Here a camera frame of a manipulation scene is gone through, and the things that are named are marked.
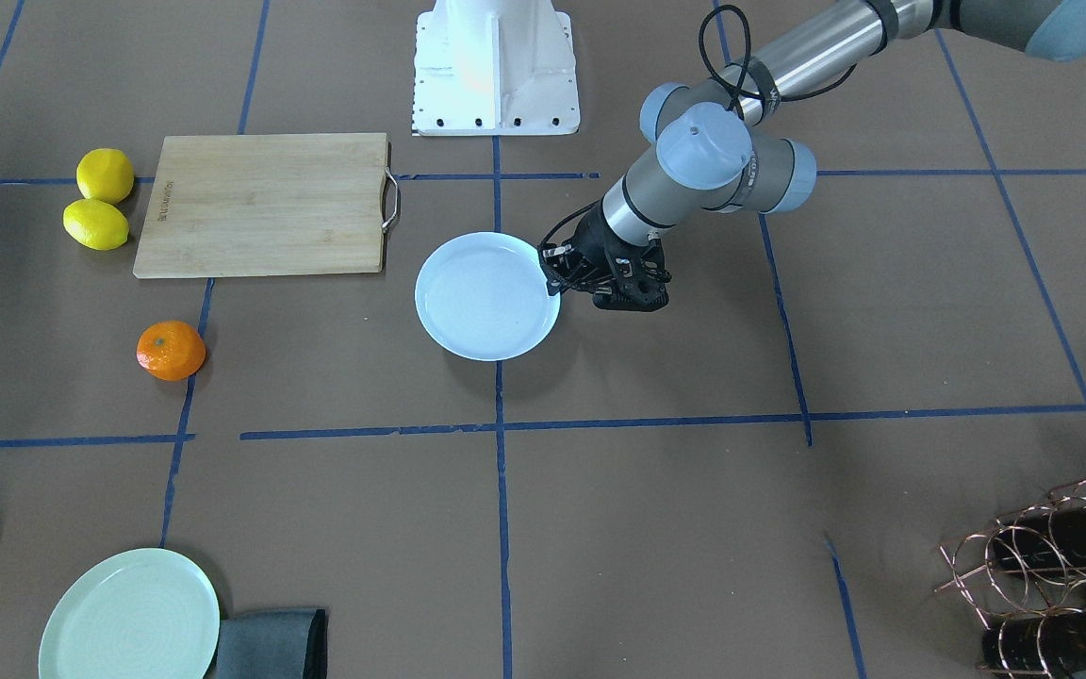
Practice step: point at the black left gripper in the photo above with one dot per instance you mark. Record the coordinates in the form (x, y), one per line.
(592, 242)

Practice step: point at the light blue plate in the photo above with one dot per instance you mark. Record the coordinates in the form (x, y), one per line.
(484, 297)

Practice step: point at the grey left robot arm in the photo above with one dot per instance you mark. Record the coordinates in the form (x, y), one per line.
(706, 151)

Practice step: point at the light green plate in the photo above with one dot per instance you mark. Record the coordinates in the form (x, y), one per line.
(143, 613)

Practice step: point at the wooden cutting board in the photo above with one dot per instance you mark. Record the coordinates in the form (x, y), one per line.
(267, 205)

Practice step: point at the orange mandarin fruit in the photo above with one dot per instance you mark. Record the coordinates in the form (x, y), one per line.
(171, 350)

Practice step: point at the folded grey cloth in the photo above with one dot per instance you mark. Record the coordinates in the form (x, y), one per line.
(277, 643)

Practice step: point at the upper yellow lemon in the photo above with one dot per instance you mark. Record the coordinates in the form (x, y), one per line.
(105, 174)

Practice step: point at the yellow lemon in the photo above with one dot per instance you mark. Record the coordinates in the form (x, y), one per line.
(105, 174)
(96, 224)

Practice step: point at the lower yellow lemon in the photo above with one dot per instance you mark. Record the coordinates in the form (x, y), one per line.
(96, 224)

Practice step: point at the upper dark wine bottle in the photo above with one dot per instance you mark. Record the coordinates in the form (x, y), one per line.
(1048, 542)

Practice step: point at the dark wine bottle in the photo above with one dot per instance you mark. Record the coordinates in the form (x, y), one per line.
(1048, 542)
(1045, 647)

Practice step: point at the lower dark wine bottle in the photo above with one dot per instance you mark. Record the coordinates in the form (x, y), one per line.
(1045, 647)

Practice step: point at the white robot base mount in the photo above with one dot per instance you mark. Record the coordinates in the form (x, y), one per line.
(494, 68)

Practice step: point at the copper wire bottle rack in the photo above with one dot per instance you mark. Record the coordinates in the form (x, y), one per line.
(1024, 576)

